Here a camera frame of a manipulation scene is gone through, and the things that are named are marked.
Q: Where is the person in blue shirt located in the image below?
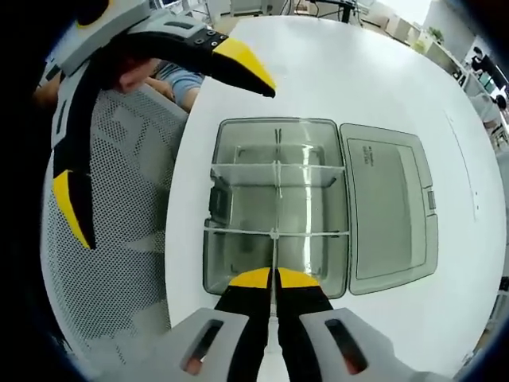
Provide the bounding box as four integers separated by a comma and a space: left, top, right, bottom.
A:
145, 61, 204, 111

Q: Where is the black desk frame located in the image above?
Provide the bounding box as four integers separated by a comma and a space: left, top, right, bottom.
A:
308, 0, 359, 23

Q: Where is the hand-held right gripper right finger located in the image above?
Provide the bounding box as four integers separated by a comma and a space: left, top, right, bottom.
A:
276, 267, 402, 382

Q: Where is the person's left hand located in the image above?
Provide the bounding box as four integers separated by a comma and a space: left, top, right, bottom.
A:
113, 57, 158, 95

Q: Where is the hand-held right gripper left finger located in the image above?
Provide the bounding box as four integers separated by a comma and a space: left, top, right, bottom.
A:
158, 267, 275, 382

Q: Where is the clear grey guide fixture box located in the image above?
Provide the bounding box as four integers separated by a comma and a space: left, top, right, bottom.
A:
202, 116, 441, 299

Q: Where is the clear plastic divider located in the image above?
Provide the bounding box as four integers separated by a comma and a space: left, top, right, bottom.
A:
203, 227, 352, 239
270, 227, 282, 319
209, 160, 346, 171

